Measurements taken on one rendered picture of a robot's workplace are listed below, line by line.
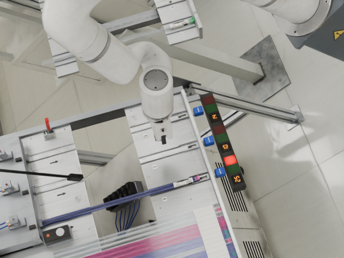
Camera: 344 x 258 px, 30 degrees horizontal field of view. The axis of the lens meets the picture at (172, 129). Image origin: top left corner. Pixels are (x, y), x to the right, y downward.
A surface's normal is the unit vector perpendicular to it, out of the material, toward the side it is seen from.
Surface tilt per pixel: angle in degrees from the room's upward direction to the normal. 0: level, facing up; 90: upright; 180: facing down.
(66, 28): 71
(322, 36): 90
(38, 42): 90
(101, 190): 0
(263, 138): 0
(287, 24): 0
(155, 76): 45
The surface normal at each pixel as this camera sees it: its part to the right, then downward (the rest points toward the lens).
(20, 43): -0.69, -0.13
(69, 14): 0.25, 0.55
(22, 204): -0.04, -0.43
